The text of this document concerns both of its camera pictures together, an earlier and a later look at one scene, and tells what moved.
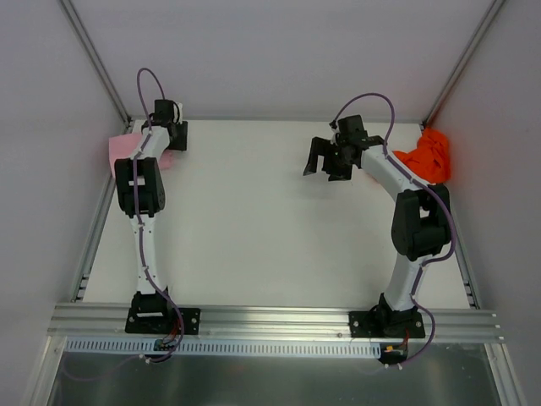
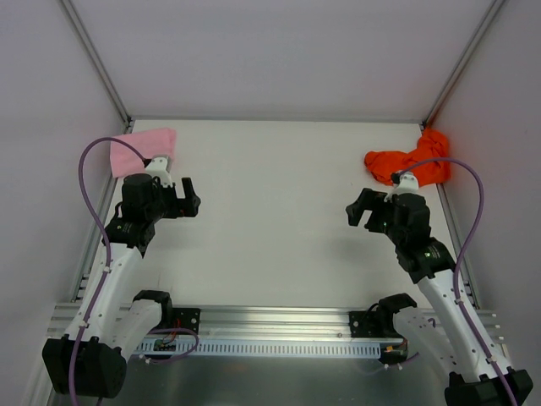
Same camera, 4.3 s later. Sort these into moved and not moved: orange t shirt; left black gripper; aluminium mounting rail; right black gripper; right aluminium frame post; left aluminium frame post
Moved: left black gripper; right black gripper
Not moved: left aluminium frame post; orange t shirt; right aluminium frame post; aluminium mounting rail
